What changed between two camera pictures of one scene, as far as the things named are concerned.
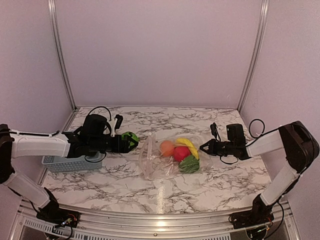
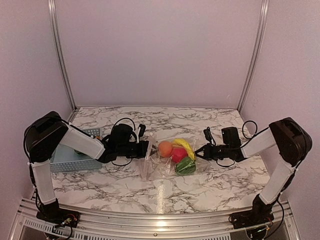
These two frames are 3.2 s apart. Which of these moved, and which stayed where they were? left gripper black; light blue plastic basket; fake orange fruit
Moved: left gripper black
Stayed: light blue plastic basket; fake orange fruit
